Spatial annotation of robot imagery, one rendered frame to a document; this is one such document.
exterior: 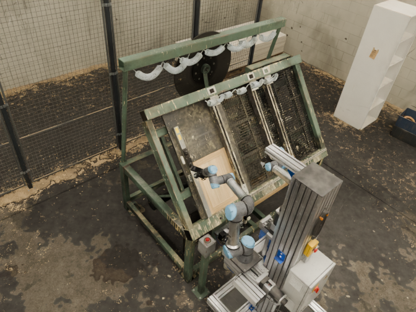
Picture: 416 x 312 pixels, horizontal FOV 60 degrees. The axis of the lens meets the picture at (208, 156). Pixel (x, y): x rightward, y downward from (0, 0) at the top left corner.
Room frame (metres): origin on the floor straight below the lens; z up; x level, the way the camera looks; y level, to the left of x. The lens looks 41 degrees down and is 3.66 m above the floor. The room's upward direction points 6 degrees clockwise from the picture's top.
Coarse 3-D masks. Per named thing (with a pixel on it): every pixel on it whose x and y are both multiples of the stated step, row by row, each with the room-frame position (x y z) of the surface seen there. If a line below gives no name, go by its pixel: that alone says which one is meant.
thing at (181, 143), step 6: (174, 132) 2.71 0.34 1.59; (180, 132) 2.72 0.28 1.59; (180, 144) 2.64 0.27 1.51; (186, 162) 2.56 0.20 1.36; (192, 174) 2.50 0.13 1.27; (198, 180) 2.49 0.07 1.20; (198, 186) 2.45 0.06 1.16; (198, 192) 2.41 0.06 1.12; (204, 198) 2.40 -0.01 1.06; (204, 204) 2.36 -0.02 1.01; (204, 210) 2.33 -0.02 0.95; (210, 216) 2.31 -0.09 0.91
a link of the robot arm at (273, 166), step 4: (268, 164) 2.41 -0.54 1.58; (272, 164) 2.41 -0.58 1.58; (276, 164) 2.41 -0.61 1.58; (268, 168) 2.38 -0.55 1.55; (272, 168) 2.37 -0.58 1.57; (276, 168) 2.35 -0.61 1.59; (280, 168) 2.34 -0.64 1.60; (276, 172) 2.32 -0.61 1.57; (280, 172) 2.29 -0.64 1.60; (284, 172) 2.28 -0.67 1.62; (280, 176) 2.27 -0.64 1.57; (284, 176) 2.24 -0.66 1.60; (288, 176) 2.22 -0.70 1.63; (284, 180) 2.23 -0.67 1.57; (288, 180) 2.19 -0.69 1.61
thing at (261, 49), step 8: (240, 24) 8.53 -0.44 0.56; (248, 24) 8.59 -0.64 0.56; (264, 32) 8.19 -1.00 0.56; (280, 32) 8.28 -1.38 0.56; (184, 40) 7.28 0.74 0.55; (248, 40) 7.63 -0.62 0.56; (280, 40) 8.03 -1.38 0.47; (248, 48) 7.27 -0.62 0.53; (256, 48) 7.45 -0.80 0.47; (264, 48) 7.66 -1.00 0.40; (280, 48) 8.09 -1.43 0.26; (232, 56) 6.93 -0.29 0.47; (248, 56) 7.30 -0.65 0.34; (256, 56) 7.50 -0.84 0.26; (264, 56) 7.69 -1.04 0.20; (240, 64) 7.14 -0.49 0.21; (232, 72) 7.10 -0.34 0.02; (240, 72) 7.17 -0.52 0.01
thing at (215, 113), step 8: (208, 88) 3.12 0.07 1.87; (216, 96) 3.12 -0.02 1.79; (216, 104) 3.06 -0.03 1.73; (216, 112) 3.04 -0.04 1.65; (216, 120) 3.01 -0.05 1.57; (224, 128) 2.98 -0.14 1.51; (224, 136) 2.92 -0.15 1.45; (224, 144) 2.90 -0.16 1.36; (232, 152) 2.85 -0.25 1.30; (232, 160) 2.79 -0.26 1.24; (232, 168) 2.78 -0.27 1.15; (240, 176) 2.73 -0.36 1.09; (240, 184) 2.67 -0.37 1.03; (248, 192) 2.66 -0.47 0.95
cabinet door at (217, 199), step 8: (216, 152) 2.80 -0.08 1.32; (224, 152) 2.85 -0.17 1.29; (200, 160) 2.66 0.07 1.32; (208, 160) 2.70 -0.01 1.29; (216, 160) 2.75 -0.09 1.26; (224, 160) 2.79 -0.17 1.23; (224, 168) 2.74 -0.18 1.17; (208, 184) 2.53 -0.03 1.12; (224, 184) 2.62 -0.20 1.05; (208, 192) 2.48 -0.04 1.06; (216, 192) 2.52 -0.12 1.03; (224, 192) 2.57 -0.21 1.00; (232, 192) 2.61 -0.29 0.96; (208, 200) 2.42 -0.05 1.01; (216, 200) 2.47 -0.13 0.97; (224, 200) 2.51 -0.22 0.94; (232, 200) 2.55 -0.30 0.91; (216, 208) 2.41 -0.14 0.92
